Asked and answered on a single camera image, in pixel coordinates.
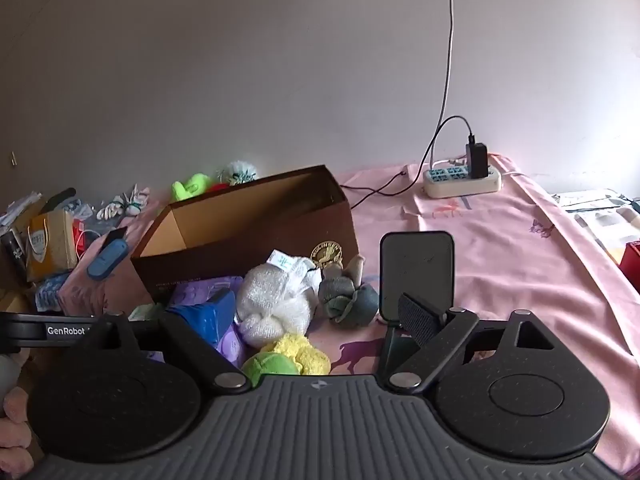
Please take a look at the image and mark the printed magazines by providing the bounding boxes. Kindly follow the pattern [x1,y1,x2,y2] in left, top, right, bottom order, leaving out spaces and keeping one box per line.
[550,189,640,257]

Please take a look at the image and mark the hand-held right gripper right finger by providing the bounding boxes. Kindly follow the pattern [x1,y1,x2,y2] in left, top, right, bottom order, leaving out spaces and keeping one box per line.
[382,294,556,392]

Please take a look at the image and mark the blue glasses case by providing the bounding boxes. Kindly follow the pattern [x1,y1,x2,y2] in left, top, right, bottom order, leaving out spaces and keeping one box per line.
[87,238,129,281]

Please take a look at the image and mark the stack of papers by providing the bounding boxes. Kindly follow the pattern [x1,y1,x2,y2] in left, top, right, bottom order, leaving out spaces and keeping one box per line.
[0,191,45,231]

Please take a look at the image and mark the clear plastic bag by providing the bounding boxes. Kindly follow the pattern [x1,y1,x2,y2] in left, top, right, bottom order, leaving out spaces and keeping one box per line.
[61,199,94,221]

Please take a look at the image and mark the blue patterned packet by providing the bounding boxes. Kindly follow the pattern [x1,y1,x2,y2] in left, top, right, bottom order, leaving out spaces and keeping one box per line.
[35,272,72,311]

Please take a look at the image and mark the cardboard carton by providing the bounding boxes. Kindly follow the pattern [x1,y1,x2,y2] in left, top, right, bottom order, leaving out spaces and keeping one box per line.
[0,287,32,314]

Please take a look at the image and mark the brown cardboard box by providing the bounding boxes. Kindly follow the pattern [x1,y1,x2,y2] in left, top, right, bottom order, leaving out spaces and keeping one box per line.
[131,164,360,306]

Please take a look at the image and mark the black charger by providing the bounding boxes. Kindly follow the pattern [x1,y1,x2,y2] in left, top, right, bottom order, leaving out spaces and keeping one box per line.
[465,135,489,180]

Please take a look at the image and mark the red box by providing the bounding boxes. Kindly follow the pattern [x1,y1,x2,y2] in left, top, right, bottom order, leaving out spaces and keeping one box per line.
[619,241,640,281]

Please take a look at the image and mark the pink printed bedsheet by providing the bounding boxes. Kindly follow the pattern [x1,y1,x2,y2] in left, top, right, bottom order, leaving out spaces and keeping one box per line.
[55,157,640,480]

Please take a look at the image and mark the white power strip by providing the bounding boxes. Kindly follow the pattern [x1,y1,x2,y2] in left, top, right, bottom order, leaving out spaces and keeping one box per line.
[424,164,502,199]

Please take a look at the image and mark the black phone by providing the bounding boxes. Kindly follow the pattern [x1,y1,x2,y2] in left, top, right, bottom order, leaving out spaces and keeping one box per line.
[102,226,129,250]

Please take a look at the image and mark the yellow fluffy cloth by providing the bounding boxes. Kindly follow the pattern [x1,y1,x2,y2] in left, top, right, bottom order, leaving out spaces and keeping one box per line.
[272,332,332,376]

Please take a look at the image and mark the person's left hand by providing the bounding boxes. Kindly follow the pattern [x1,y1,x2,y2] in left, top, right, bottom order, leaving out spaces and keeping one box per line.
[0,387,35,480]

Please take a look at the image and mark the grey plush toy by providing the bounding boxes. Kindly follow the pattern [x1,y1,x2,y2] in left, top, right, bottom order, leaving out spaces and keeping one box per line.
[318,255,380,329]

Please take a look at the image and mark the red packet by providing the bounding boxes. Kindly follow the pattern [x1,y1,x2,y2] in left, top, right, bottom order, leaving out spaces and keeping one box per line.
[72,219,91,262]

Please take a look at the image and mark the brown paper bag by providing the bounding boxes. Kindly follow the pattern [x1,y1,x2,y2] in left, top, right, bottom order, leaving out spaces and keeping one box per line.
[26,210,79,282]

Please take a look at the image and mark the white towel bundle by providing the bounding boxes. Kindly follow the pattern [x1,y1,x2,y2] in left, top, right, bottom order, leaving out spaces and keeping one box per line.
[236,249,322,348]

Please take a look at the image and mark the round green plush toy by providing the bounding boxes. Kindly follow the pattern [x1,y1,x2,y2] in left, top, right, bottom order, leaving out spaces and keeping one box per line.
[242,351,301,389]

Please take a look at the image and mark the black cable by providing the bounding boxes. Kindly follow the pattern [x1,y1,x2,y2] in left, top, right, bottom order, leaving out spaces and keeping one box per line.
[340,116,474,211]

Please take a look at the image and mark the pale green cloth roll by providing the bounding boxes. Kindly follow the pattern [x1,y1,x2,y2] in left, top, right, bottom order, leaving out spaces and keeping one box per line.
[129,302,166,322]

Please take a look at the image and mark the purple soft packet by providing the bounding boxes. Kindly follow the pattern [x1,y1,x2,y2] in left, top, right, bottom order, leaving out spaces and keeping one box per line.
[167,275,247,362]

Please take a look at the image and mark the dark green object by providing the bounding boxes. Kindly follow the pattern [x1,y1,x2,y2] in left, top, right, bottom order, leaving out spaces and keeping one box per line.
[42,188,77,213]

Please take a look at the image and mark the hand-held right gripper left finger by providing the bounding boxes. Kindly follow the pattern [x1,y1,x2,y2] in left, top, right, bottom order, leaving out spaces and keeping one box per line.
[92,290,251,395]

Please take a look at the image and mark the white panda plush toy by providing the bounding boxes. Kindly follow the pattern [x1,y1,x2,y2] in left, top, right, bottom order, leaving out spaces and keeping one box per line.
[217,161,259,187]

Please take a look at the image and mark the white cable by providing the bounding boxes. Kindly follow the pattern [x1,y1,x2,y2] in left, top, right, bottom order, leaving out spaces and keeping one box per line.
[428,0,455,171]

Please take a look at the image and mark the green yellow plush toy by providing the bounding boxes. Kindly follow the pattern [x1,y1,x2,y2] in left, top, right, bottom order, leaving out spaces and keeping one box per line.
[172,173,212,202]

